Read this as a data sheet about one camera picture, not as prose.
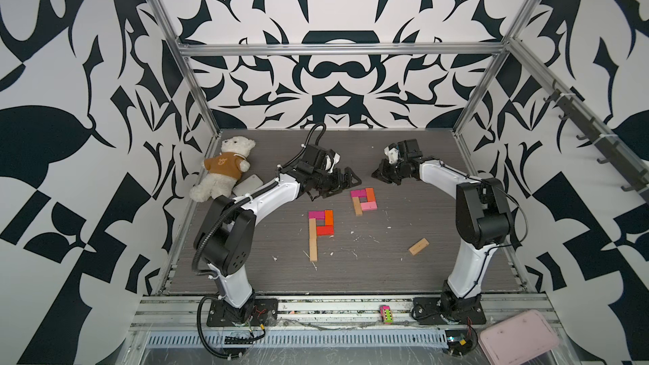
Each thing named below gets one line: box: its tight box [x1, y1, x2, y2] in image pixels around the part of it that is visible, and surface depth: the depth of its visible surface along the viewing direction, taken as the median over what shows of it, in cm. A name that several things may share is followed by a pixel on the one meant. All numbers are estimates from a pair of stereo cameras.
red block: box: [316, 224, 335, 236], surface depth 92 cm
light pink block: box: [359, 201, 378, 212], surface depth 98 cm
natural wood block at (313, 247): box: [309, 231, 318, 262], surface depth 87 cm
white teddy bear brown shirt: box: [189, 136, 257, 203], surface depth 99 cm
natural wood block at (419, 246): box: [408, 237, 431, 257], surface depth 88 cm
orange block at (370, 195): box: [365, 187, 376, 202], surface depth 101 cm
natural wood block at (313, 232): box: [308, 217, 317, 248], surface depth 91 cm
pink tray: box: [479, 309, 561, 365], surface depth 70 cm
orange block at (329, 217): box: [324, 209, 334, 226], surface depth 95 cm
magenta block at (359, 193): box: [349, 189, 368, 198], surface depth 101 cm
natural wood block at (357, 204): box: [352, 196, 364, 217], surface depth 98 cm
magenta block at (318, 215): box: [308, 210, 325, 220], surface depth 95 cm
